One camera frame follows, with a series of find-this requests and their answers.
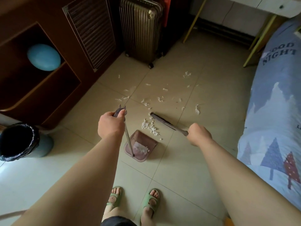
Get person's right hand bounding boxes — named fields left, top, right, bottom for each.
left=187, top=123, right=213, bottom=147

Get person's left hand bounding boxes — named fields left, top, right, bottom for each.
left=98, top=110, right=127, bottom=139

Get dark long-handled broom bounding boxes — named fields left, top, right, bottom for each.
left=150, top=112, right=189, bottom=137

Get mauve long-handled dustpan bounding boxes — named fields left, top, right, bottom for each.
left=112, top=104, right=158, bottom=163

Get person's right forearm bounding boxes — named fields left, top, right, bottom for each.
left=196, top=137, right=301, bottom=226

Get person's left forearm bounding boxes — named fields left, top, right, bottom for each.
left=11, top=133, right=123, bottom=226

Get pile of swept paper bits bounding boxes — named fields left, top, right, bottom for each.
left=141, top=118, right=163, bottom=141

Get paper shreds inside dustpan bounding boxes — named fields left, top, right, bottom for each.
left=132, top=142, right=150, bottom=155

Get scattered white paper scraps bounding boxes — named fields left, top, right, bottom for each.
left=115, top=71, right=200, bottom=116

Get green right slipper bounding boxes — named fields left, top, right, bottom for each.
left=140, top=189, right=161, bottom=216

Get green slipper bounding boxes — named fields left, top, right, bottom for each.
left=140, top=189, right=161, bottom=216
left=106, top=186, right=123, bottom=208

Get grey-blue trash bin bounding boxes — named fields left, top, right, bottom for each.
left=0, top=124, right=54, bottom=162

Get green left slipper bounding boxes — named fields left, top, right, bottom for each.
left=106, top=186, right=123, bottom=208

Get gold ribbed suitcase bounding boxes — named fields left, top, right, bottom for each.
left=118, top=0, right=164, bottom=69

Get brown slatted panel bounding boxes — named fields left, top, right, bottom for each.
left=62, top=0, right=117, bottom=73

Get person's right leg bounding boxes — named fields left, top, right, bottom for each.
left=140, top=190, right=160, bottom=225

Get person's leg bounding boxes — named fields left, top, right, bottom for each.
left=102, top=187, right=123, bottom=223
left=140, top=190, right=160, bottom=225

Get blue tree-print bed sheet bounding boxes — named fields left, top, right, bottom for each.
left=237, top=17, right=301, bottom=205

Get light blue balloon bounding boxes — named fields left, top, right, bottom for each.
left=26, top=44, right=62, bottom=72

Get person's left leg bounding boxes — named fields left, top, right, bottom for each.
left=102, top=187, right=123, bottom=223

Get black shorts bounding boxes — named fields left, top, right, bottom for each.
left=101, top=216, right=137, bottom=226

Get black trash bag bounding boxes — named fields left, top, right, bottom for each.
left=0, top=123, right=41, bottom=162

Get dark low radiator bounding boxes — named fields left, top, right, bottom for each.
left=195, top=17, right=256, bottom=48

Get red box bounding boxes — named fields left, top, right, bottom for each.
left=163, top=0, right=172, bottom=27

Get dark brown wooden cabinet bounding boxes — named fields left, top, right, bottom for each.
left=0, top=0, right=132, bottom=130

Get white desk with yellow legs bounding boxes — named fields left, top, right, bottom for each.
left=183, top=0, right=301, bottom=68

